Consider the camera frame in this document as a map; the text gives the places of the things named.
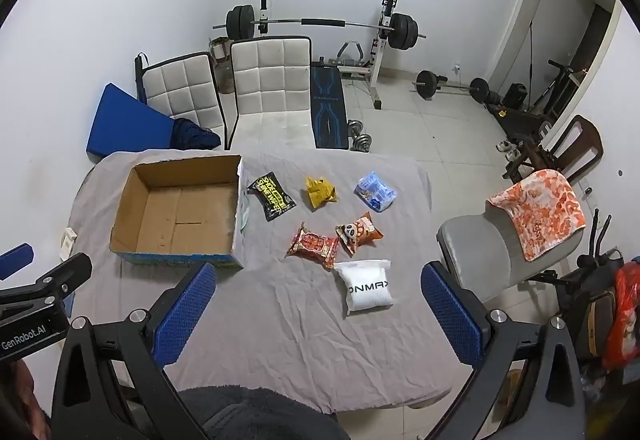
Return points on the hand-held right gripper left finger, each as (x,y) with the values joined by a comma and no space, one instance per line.
(185,315)

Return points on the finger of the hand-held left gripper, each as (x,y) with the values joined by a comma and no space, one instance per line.
(70,270)
(15,260)

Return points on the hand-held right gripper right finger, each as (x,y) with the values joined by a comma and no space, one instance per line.
(450,315)

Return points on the white plastic packet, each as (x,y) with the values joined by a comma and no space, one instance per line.
(367,290)

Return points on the cardboard box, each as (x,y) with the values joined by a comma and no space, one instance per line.
(175,220)

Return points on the orange panda snack packet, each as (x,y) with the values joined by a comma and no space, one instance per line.
(357,232)

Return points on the light blue snack packet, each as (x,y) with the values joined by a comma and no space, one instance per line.
(375,192)

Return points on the red snack packet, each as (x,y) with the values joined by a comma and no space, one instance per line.
(312,245)

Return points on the black yellow snack packet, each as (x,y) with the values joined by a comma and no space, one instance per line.
(272,195)

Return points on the person's left hand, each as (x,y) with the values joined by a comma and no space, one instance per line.
(27,395)

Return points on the small white box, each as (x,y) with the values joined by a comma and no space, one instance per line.
(68,244)

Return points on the grey padded chair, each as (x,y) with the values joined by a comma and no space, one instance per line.
(470,245)

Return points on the grey tablecloth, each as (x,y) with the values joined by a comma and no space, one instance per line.
(280,345)

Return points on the pale green plastic bag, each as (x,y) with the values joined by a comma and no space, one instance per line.
(245,217)

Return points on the black fleece garment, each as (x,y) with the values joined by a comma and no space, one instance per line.
(260,415)

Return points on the orange floral towel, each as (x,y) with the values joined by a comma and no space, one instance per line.
(545,210)

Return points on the black backpack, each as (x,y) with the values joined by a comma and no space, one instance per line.
(595,315)

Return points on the blue foam mat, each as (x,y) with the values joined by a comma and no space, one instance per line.
(120,124)

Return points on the red plastic bag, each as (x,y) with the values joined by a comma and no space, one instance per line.
(622,315)

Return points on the pair of white shoes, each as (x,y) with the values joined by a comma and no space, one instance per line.
(506,146)

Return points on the dark blue jacket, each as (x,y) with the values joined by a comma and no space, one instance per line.
(195,137)

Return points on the chrome dumbbell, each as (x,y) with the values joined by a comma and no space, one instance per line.
(362,143)
(355,125)

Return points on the dark folded umbrella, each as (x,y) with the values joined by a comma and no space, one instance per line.
(141,77)

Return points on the white quilted chair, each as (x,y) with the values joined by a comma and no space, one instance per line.
(180,89)
(270,84)

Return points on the brown wooden chair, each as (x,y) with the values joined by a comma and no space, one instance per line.
(580,139)

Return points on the black speaker box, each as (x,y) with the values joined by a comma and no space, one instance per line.
(515,95)

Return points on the small barbell with black plates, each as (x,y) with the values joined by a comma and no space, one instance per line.
(450,84)

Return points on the black blue weight bench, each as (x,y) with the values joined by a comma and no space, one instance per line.
(327,109)

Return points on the large clear water jug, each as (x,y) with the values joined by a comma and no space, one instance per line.
(225,77)

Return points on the black scooter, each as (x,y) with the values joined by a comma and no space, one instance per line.
(557,89)

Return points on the white bench press rack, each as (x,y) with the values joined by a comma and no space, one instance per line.
(375,54)

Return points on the white door frame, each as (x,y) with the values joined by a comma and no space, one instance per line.
(510,19)

